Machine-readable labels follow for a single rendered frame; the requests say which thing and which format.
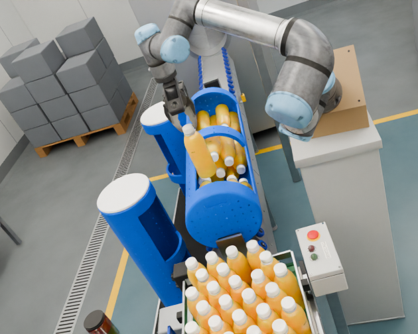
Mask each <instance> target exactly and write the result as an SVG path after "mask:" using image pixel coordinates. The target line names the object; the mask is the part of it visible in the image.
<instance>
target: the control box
mask: <svg viewBox="0 0 418 334"><path fill-rule="evenodd" d="M312 230H316V231H318V237H317V238H315V239H310V238H308V237H307V233H308V232H309V231H312ZM295 231H296V234H297V238H298V241H299V245H300V248H301V252H302V255H303V258H304V262H305V266H306V268H307V272H308V275H309V279H310V281H311V284H312V287H313V290H314V294H315V296H316V297H318V296H323V295H326V294H331V293H334V292H339V291H342V290H347V289H348V285H347V283H346V278H345V275H344V271H343V267H342V265H341V262H340V259H339V257H338V254H337V252H336V249H335V247H334V244H333V242H332V239H331V236H330V233H329V232H328V228H327V226H326V223H325V222H322V223H318V224H315V225H311V226H308V227H304V228H301V229H297V230H295ZM324 243H325V244H324ZM309 245H313V246H314V247H315V250H314V251H309V250H308V246H309ZM325 251H326V252H327V253H328V254H327V253H326V252H325ZM313 253H315V254H317V255H318V258H317V259H316V260H312V259H311V254H313ZM326 254H327V255H326ZM328 256H329V257H328Z"/></svg>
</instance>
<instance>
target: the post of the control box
mask: <svg viewBox="0 0 418 334"><path fill-rule="evenodd" d="M326 298H327V301H328V304H329V307H330V311H331V314H332V317H333V320H334V323H335V326H336V330H337V332H338V334H350V333H349V330H348V326H347V324H346V320H345V316H344V312H343V310H342V306H341V303H340V299H339V296H338V292H334V293H331V294H326Z"/></svg>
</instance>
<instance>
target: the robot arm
mask: <svg viewBox="0 0 418 334"><path fill-rule="evenodd" d="M194 24H197V25H200V26H204V27H207V28H210V29H213V30H217V31H220V32H223V33H226V34H230V35H232V36H236V37H238V38H242V39H245V40H248V41H251V42H255V43H258V44H261V45H264V46H268V47H270V48H274V49H277V50H278V51H279V53H280V55H282V56H285V57H286V59H285V61H284V64H283V66H282V68H281V71H280V72H279V75H278V77H277V80H276V82H275V85H274V86H273V89H272V91H271V93H270V95H269V96H268V98H267V103H266V105H265V111H266V113H267V114H268V115H269V116H270V117H272V118H273V119H275V120H276V121H278V122H280V124H279V131H280V132H281V133H283V134H285V135H287V136H290V137H292V138H294V139H297V140H301V141H303V142H309V141H310V139H311V137H313V133H314V131H315V129H316V126H317V125H318V122H319V120H320V117H321V115H322V114H323V113H327V112H329V111H332V110H333V109H334V108H336V107H337V106H338V104H339V103H340V101H341V99H342V86H341V83H340V81H339V80H338V79H337V78H336V77H335V75H334V72H333V68H334V51H333V49H332V46H331V44H330V42H329V40H328V39H327V37H326V36H325V35H324V34H323V33H322V31H321V30H320V29H318V28H317V27H315V26H314V25H313V24H311V23H310V22H308V21H305V20H302V19H298V18H296V17H292V18H290V19H289V20H286V19H282V18H279V17H275V16H272V15H268V14H265V13H260V12H258V11H253V10H251V9H246V8H243V7H239V6H236V5H232V4H229V3H225V2H222V1H218V0H175V2H174V4H173V7H172V9H171V12H170V14H169V17H168V19H167V21H166V23H165V26H164V28H163V31H162V33H161V32H160V30H159V28H158V26H157V25H156V24H155V23H150V24H147V25H144V26H142V27H140V28H138V29H137V30H136V31H135V38H136V41H137V45H138V46H139V47H140V50H141V52H142V54H143V56H144V58H145V60H146V62H147V65H148V67H149V68H148V70H149V71H151V73H152V75H153V77H154V78H155V80H156V82H157V83H159V84H161V83H163V97H164V99H163V102H165V104H163V107H164V113H165V116H166V117H167V119H168V120H169V121H170V122H171V123H172V124H173V125H174V126H175V127H176V128H177V129H178V130H179V131H180V132H182V133H183V131H182V126H181V125H180V121H179V119H178V114H179V113H183V112H184V113H185V114H186V115H188V116H189V118H190V121H191V122H192V126H193V127H194V128H195V129H196V127H197V118H196V111H195V106H194V102H193V100H191V99H190V98H189V96H188V92H187V89H186V86H185V84H184V82H183V80H182V81H180V82H178V81H177V78H176V75H177V72H176V70H175V65H174V63H175V64H179V63H182V62H184V61H185V60H186V59H187V58H188V56H189V54H190V45H189V43H188V38H189V36H190V34H191V31H192V29H193V27H194ZM184 91H185V92H186V94H187V96H186V94H185V92H184ZM185 105H186V107H185V108H184V106H185Z"/></svg>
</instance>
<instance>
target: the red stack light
mask: <svg viewBox="0 0 418 334"><path fill-rule="evenodd" d="M104 315H105V318H104V321H103V323H102V324H101V325H100V326H99V327H98V328H97V329H94V330H93V331H88V330H86V331H87V332H88V333H89V334H108V333H109V331H110V329H111V320H110V319H109V318H108V317H107V315H106V314H104Z"/></svg>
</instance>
